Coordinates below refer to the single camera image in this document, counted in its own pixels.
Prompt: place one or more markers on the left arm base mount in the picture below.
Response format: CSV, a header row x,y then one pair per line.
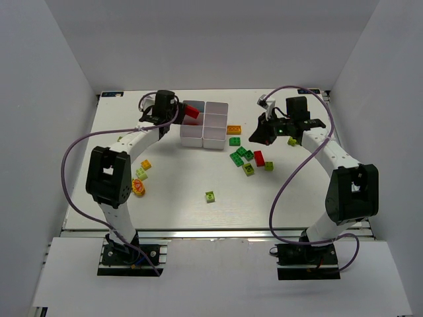
x,y
113,263

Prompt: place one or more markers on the aluminium rail front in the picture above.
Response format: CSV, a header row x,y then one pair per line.
x,y
180,234

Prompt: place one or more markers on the blue table label left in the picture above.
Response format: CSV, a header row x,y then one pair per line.
x,y
112,94

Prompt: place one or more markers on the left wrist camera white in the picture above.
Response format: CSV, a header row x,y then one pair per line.
x,y
147,102

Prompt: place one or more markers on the lime lego brick center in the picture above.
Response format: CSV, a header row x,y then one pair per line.
x,y
210,197

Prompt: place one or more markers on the red lego brick spare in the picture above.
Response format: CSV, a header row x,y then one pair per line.
x,y
192,113

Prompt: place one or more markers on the yellow flower lego brick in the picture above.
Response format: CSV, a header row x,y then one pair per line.
x,y
138,188

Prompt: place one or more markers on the lime lego brick left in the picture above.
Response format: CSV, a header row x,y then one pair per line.
x,y
141,174

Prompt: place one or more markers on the green lego brick lower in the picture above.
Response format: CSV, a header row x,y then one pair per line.
x,y
237,159

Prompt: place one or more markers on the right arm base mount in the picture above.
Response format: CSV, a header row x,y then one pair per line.
x,y
305,263

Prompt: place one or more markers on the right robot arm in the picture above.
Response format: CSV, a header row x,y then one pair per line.
x,y
353,190

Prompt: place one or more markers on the lime lego brick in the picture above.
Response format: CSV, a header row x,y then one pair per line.
x,y
141,174
210,197

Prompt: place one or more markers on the lime green small lego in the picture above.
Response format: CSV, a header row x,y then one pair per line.
x,y
269,166

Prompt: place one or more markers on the blue table label right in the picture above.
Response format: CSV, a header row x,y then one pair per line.
x,y
308,91

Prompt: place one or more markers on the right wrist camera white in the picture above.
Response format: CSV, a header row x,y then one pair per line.
x,y
268,104

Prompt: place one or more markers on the green L-shaped lego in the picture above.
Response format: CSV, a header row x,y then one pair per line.
x,y
244,153

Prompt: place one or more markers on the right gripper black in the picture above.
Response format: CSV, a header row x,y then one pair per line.
x,y
269,129

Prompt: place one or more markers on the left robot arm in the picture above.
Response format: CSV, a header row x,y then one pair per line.
x,y
109,177

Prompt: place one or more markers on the white right divided container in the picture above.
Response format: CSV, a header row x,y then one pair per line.
x,y
215,125

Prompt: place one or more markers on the lime green sloped lego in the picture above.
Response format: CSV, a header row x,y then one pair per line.
x,y
292,142

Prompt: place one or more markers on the orange small lego brick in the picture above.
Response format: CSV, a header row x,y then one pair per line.
x,y
146,165

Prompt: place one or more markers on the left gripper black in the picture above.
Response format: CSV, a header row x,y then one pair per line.
x,y
180,113

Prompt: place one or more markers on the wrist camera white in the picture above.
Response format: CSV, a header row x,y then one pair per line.
x,y
147,102
268,104

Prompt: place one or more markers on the orange flat lego brick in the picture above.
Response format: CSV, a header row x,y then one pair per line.
x,y
234,130

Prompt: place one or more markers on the blue table label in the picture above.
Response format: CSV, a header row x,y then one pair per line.
x,y
308,91
112,94

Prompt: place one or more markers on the teal rounded lego brick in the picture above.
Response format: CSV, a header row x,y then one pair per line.
x,y
199,105

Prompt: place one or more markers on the olive green lego brick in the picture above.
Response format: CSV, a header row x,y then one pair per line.
x,y
248,169

